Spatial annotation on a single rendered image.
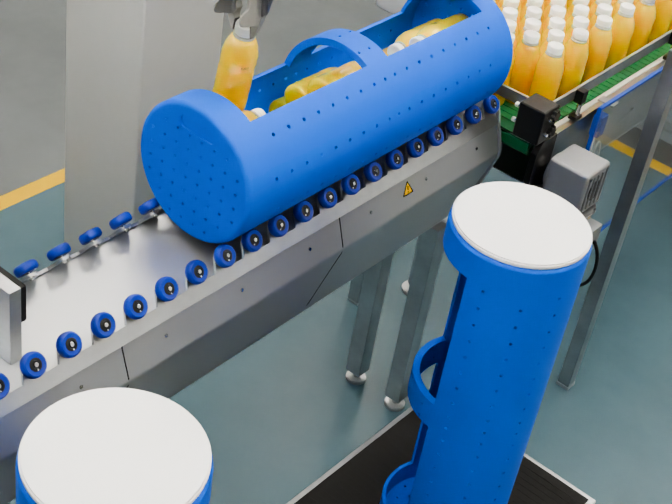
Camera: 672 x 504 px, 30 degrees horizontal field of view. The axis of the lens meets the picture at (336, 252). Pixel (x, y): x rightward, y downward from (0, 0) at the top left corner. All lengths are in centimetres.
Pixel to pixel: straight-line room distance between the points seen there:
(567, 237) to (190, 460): 94
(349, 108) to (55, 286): 65
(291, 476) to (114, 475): 147
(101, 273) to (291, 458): 113
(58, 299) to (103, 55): 121
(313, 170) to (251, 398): 121
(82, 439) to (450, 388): 94
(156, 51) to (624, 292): 175
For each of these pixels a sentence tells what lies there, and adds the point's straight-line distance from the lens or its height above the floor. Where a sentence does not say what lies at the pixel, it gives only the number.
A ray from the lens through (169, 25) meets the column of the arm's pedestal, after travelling 328.
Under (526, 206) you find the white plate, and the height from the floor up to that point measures 104.
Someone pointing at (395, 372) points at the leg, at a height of 13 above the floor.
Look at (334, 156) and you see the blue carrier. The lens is 241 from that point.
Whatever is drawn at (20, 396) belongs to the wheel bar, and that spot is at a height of 92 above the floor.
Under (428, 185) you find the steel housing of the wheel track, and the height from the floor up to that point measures 86.
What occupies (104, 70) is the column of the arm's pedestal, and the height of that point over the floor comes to 71.
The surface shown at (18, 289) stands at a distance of 207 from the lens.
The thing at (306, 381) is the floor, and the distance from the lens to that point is 353.
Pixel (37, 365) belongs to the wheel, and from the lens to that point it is 210.
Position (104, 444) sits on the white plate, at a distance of 188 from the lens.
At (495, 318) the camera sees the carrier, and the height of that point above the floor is 90.
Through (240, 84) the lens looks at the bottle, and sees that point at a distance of 229.
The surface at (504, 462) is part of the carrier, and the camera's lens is 273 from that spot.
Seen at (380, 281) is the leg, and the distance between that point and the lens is 331.
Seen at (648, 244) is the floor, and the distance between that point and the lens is 442.
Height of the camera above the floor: 240
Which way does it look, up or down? 37 degrees down
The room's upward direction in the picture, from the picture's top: 10 degrees clockwise
